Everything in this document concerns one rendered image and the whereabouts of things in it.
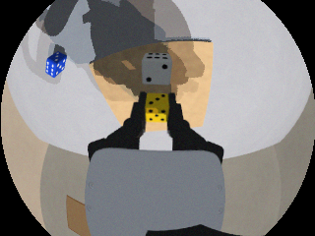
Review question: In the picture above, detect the blue die with white pips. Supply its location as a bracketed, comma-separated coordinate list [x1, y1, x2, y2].
[45, 51, 67, 78]

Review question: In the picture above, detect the yellow die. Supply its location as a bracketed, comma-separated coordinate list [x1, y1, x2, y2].
[145, 93, 169, 122]

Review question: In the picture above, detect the light orange mat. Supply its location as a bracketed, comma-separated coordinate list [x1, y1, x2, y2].
[89, 40, 213, 128]

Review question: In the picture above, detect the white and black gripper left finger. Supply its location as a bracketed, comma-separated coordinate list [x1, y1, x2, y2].
[88, 91, 147, 160]

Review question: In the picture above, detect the grey die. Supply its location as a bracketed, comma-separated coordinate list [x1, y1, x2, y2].
[142, 53, 172, 86]

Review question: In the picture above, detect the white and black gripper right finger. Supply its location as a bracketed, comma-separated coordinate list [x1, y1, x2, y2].
[167, 92, 223, 163]

